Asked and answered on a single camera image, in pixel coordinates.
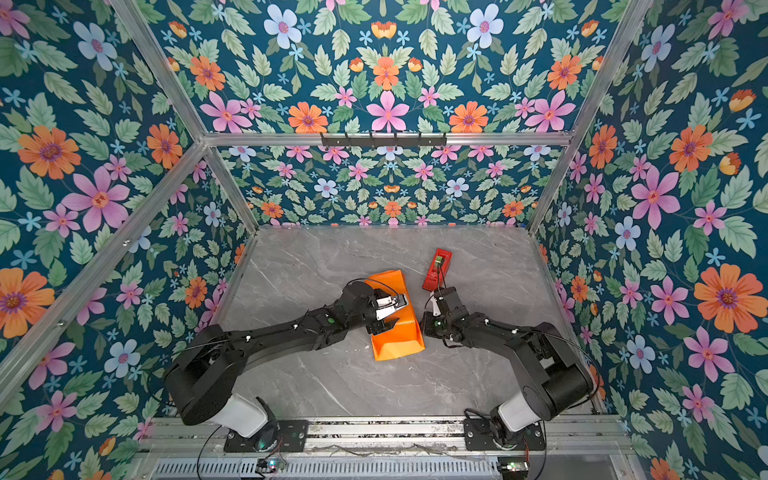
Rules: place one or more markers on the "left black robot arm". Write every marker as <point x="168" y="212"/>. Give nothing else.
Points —
<point x="201" y="380"/>

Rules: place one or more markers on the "left small circuit board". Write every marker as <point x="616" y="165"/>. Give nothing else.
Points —
<point x="271" y="466"/>

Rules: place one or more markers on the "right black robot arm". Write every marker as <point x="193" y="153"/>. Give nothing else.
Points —
<point x="551" y="377"/>

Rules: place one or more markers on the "black hook rail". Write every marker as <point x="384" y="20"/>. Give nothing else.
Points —
<point x="371" y="140"/>

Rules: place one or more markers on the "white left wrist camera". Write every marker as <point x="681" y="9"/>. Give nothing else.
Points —
<point x="387" y="306"/>

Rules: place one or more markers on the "aluminium mounting rail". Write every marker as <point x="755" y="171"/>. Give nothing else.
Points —
<point x="570" y="434"/>

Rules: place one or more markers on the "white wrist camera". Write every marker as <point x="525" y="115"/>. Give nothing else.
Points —
<point x="387" y="306"/>
<point x="432" y="306"/>

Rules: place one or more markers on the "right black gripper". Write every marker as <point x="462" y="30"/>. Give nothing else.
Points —
<point x="426" y="325"/>

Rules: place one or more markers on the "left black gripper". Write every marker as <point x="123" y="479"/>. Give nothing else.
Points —
<point x="383" y="326"/>

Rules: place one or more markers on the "small circuit board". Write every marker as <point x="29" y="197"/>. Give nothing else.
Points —
<point x="513" y="469"/>
<point x="271" y="466"/>

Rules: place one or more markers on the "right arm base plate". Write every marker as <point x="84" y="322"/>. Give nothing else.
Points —
<point x="486" y="431"/>

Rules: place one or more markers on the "right small circuit board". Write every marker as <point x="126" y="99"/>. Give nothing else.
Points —
<point x="513" y="469"/>

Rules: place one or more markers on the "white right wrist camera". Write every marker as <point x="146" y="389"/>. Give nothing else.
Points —
<point x="432" y="306"/>

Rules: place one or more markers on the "yellow orange wrapping paper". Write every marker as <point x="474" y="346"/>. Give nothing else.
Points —
<point x="402" y="334"/>

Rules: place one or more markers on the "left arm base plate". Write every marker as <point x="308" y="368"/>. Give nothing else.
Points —
<point x="284" y="436"/>

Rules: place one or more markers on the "red tape dispenser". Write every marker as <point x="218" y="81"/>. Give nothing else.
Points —
<point x="437" y="271"/>

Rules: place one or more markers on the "white slotted cable duct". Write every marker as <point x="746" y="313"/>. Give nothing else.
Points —
<point x="330" y="468"/>

